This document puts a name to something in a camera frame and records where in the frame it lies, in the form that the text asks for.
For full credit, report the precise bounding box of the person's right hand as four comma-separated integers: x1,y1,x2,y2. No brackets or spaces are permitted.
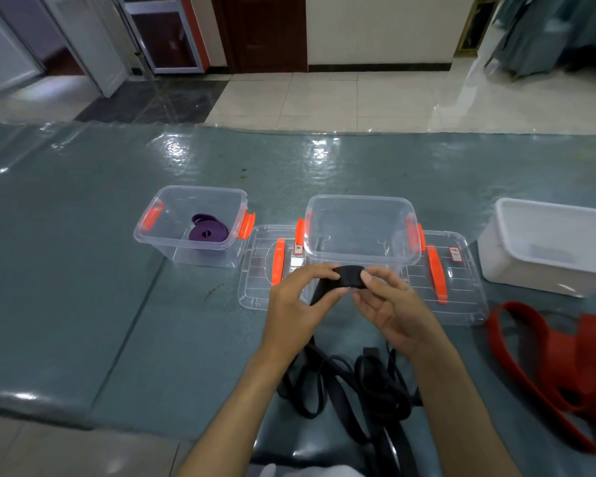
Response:
351,265,448,358

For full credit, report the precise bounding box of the person's left hand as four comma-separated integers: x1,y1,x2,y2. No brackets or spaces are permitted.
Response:
260,264,351,361

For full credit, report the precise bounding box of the wide black resistance band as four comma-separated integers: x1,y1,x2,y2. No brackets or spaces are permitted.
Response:
307,265,418,477

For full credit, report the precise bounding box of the clear plastic storage box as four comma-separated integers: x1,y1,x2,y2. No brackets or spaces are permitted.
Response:
134,185,256,269
295,195,426,279

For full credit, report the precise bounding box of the purple resistance band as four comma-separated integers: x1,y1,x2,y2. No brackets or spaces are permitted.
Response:
188,221,230,243

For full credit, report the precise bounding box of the red resistance band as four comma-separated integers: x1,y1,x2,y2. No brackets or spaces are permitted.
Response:
486,301,596,458

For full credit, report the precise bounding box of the white plastic box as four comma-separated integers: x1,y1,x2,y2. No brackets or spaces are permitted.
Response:
477,197,596,299

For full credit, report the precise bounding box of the person's left forearm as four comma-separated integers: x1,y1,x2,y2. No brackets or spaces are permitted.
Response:
176,344,299,477

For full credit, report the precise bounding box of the person's right forearm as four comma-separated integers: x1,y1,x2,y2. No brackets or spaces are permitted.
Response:
409,337,522,477

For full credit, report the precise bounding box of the clear lid orange handle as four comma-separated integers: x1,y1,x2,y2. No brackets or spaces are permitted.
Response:
402,229,489,327
237,224,309,311

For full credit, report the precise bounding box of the person's white shirt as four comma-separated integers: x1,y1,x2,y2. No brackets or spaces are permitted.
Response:
258,463,364,477

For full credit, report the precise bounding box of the teal felt table cover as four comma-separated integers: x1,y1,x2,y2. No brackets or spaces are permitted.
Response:
0,121,596,477

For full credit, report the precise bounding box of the dark brown wooden door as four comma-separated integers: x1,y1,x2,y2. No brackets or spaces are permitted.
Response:
210,0,309,74

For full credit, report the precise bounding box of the white framed glass door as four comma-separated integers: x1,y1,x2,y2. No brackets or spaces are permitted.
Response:
114,0,209,75

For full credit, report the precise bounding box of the narrow white door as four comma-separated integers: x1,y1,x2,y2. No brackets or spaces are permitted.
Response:
39,0,130,99

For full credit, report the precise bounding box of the white open door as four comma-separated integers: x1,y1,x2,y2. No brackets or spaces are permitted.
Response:
0,0,46,97

